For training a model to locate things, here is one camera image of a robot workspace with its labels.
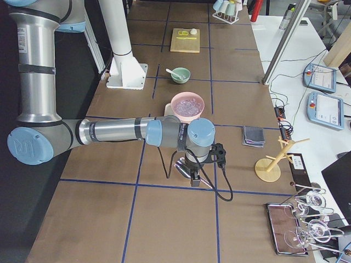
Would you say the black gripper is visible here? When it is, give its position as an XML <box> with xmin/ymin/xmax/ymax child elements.
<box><xmin>185</xmin><ymin>143</ymin><xmax>227</xmax><ymax>187</ymax></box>

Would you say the white plastic spoon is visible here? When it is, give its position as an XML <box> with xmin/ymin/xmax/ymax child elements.
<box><xmin>166</xmin><ymin>68</ymin><xmax>182</xmax><ymax>79</ymax></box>

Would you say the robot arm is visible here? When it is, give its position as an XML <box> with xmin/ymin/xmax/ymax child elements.
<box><xmin>7</xmin><ymin>1</ymin><xmax>226</xmax><ymax>186</ymax></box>

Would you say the steel ice scoop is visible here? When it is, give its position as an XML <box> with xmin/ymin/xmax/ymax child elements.
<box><xmin>174</xmin><ymin>157</ymin><xmax>212</xmax><ymax>188</ymax></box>

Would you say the pink bowl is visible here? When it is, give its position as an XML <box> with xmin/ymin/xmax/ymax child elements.
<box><xmin>171</xmin><ymin>92</ymin><xmax>205</xmax><ymax>123</ymax></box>

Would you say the mint green bowl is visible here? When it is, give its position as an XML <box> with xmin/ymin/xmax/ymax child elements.
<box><xmin>171</xmin><ymin>67</ymin><xmax>191</xmax><ymax>84</ymax></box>

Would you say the beige plastic tray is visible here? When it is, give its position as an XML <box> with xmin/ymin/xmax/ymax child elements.
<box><xmin>164</xmin><ymin>103</ymin><xmax>174</xmax><ymax>116</ymax></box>

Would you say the folded grey cloth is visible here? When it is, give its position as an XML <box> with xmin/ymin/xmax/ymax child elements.
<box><xmin>242</xmin><ymin>126</ymin><xmax>265</xmax><ymax>148</ymax></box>

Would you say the wooden mug tree stand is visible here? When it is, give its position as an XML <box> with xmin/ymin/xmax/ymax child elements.
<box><xmin>254</xmin><ymin>137</ymin><xmax>310</xmax><ymax>182</ymax></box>

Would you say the metal tray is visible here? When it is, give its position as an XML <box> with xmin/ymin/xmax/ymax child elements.
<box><xmin>265</xmin><ymin>203</ymin><xmax>308</xmax><ymax>256</ymax></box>

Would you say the wine glass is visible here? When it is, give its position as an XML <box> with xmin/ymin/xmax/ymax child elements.
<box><xmin>284</xmin><ymin>219</ymin><xmax>344</xmax><ymax>249</ymax></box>
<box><xmin>281</xmin><ymin>189</ymin><xmax>333</xmax><ymax>219</ymax></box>

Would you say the bamboo cutting board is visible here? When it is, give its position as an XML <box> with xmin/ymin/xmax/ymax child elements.
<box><xmin>170</xmin><ymin>28</ymin><xmax>200</xmax><ymax>53</ymax></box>

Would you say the white steamed bun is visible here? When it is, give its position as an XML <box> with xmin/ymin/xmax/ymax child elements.
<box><xmin>190</xmin><ymin>28</ymin><xmax>197</xmax><ymax>36</ymax></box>

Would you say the near teach pendant tablet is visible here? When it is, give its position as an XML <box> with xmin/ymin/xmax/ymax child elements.
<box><xmin>307</xmin><ymin>92</ymin><xmax>344</xmax><ymax>130</ymax></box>

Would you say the teach pendant tablet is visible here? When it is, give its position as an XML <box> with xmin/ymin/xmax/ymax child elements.
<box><xmin>303</xmin><ymin>63</ymin><xmax>337</xmax><ymax>94</ymax></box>
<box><xmin>307</xmin><ymin>92</ymin><xmax>344</xmax><ymax>130</ymax></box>

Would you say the far teach pendant tablet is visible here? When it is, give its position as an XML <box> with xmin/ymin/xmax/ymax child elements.
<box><xmin>303</xmin><ymin>63</ymin><xmax>337</xmax><ymax>94</ymax></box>

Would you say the green cup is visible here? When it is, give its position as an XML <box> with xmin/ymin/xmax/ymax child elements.
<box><xmin>225</xmin><ymin>2</ymin><xmax>235</xmax><ymax>16</ymax></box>

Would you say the white cup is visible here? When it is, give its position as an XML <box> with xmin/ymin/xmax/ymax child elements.
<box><xmin>218</xmin><ymin>0</ymin><xmax>229</xmax><ymax>14</ymax></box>

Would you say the light blue cup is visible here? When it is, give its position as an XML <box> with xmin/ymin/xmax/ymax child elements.
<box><xmin>213</xmin><ymin>0</ymin><xmax>224</xmax><ymax>12</ymax></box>

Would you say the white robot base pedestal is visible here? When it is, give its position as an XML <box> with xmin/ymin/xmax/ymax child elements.
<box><xmin>99</xmin><ymin>0</ymin><xmax>148</xmax><ymax>90</ymax></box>

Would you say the white wire cup rack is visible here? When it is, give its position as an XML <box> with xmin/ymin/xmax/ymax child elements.
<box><xmin>212</xmin><ymin>9</ymin><xmax>239</xmax><ymax>25</ymax></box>

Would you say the aluminium frame post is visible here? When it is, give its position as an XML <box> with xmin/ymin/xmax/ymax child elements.
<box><xmin>262</xmin><ymin>0</ymin><xmax>311</xmax><ymax>85</ymax></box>

